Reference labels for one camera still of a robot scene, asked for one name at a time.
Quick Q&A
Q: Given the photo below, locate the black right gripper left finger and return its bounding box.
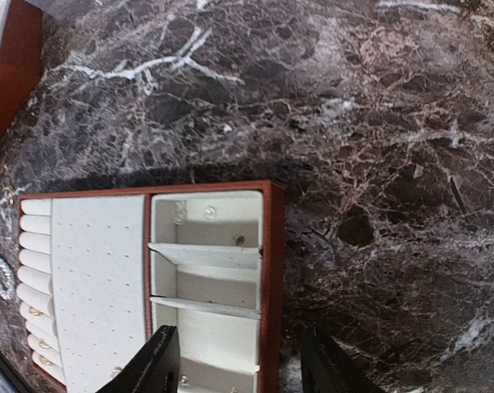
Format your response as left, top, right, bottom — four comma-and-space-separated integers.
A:
97, 325, 180, 393

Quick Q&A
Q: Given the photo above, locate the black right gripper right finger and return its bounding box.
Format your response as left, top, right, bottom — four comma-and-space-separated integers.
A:
300, 327, 383, 393

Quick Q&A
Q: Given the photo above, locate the red earring tray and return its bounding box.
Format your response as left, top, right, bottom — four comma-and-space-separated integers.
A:
16, 181, 285, 392

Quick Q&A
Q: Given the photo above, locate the red wooden jewelry box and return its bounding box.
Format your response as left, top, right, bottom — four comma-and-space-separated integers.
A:
0, 1, 43, 141

